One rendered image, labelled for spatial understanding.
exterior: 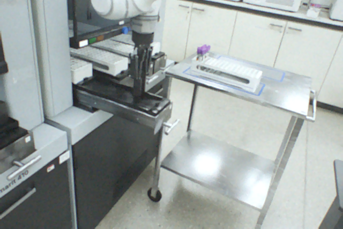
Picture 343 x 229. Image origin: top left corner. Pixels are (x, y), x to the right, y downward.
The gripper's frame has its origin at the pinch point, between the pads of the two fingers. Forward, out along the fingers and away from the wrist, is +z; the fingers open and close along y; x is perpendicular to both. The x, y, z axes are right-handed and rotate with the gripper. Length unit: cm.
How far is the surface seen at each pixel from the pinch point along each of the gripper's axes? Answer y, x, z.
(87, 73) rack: 3.0, -21.9, 0.6
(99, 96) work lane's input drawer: 10.4, -10.1, 3.7
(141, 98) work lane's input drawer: 2.3, 2.3, 3.9
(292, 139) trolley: -21, 58, 14
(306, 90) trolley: -46, 59, 2
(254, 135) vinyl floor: -130, 41, 85
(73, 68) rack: 7.5, -24.5, -2.4
